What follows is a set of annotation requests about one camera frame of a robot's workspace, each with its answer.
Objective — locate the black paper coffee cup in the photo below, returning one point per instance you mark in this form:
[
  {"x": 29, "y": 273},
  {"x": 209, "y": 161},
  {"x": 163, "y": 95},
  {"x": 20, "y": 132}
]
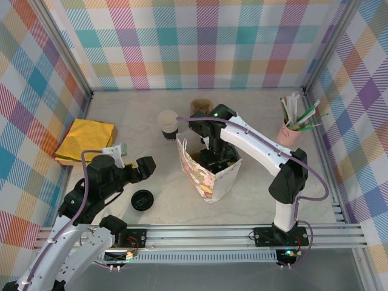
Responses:
[
  {"x": 169, "y": 136},
  {"x": 167, "y": 127}
]

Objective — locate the white paper coffee cup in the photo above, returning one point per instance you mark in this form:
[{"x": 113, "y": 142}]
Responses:
[{"x": 167, "y": 118}]

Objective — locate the animal print paper gift bag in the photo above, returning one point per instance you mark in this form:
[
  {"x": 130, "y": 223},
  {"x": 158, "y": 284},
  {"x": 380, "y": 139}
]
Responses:
[{"x": 224, "y": 185}]

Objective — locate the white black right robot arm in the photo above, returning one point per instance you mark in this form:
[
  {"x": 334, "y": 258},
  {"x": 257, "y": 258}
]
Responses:
[{"x": 257, "y": 145}]

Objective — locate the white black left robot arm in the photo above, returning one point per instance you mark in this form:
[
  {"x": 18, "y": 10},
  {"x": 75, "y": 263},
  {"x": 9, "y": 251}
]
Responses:
[{"x": 57, "y": 251}]

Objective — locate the black plastic cup lid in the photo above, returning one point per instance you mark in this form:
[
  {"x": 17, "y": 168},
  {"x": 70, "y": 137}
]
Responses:
[{"x": 142, "y": 200}]

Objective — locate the coloured paper napkin stack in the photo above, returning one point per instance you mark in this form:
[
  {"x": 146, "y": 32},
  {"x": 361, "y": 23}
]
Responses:
[{"x": 109, "y": 145}]

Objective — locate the yellow paper napkin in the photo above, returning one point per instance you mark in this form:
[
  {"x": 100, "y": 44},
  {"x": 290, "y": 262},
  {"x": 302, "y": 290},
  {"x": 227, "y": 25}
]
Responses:
[{"x": 85, "y": 139}]

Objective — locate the pink metal bucket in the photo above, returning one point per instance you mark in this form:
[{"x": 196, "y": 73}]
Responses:
[{"x": 288, "y": 135}]

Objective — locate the small black controller board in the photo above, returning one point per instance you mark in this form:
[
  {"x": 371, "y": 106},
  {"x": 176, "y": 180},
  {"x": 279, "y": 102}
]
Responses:
[
  {"x": 116, "y": 257},
  {"x": 288, "y": 256}
]

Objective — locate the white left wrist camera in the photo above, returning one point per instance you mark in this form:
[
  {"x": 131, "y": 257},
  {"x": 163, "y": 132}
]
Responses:
[{"x": 116, "y": 151}]

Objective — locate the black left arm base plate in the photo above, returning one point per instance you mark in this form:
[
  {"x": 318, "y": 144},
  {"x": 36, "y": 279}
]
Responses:
[{"x": 136, "y": 238}]

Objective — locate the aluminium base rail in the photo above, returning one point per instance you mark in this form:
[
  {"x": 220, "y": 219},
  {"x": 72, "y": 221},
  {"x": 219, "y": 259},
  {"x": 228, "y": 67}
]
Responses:
[{"x": 197, "y": 235}]

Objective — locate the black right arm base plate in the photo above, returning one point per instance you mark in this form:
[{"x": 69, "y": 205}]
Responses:
[{"x": 263, "y": 236}]

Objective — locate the aluminium frame post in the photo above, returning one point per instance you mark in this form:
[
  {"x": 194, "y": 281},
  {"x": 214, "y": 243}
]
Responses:
[
  {"x": 329, "y": 45},
  {"x": 62, "y": 45}
]

